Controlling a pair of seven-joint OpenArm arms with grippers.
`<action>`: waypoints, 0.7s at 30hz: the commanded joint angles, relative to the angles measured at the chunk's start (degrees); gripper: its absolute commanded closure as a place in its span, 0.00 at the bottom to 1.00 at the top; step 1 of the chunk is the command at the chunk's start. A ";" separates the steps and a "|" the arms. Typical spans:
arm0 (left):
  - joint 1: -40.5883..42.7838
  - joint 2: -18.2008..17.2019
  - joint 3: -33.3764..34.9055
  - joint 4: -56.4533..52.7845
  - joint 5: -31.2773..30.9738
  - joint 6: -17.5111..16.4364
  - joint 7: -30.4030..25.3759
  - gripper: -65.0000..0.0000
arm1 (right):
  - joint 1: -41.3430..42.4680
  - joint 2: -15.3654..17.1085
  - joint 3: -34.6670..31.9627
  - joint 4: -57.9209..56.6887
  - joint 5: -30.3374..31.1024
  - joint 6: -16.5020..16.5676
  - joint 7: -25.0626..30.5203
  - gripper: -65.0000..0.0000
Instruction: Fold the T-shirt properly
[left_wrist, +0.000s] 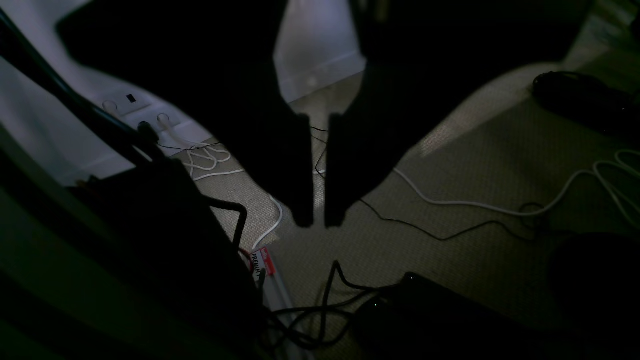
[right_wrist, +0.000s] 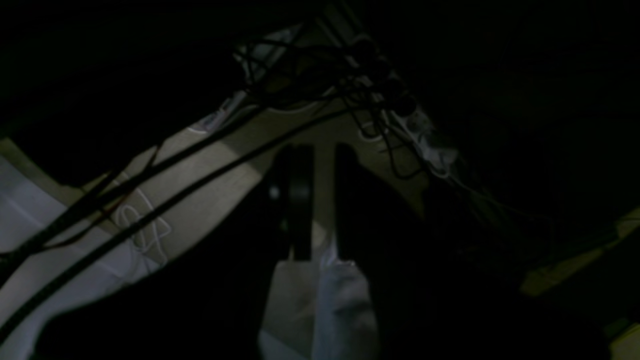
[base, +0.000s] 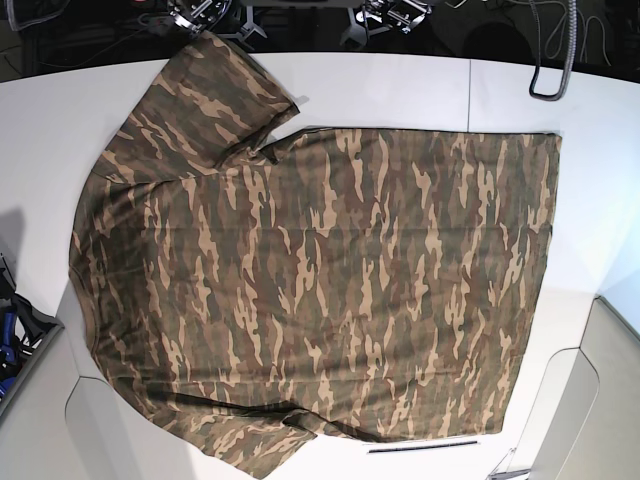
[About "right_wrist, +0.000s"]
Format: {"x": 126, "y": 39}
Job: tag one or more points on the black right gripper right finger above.
{"x": 365, "y": 204}

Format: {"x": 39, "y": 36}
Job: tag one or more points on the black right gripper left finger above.
{"x": 294, "y": 192}

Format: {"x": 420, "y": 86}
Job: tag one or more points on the white power strip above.
{"x": 398, "y": 110}

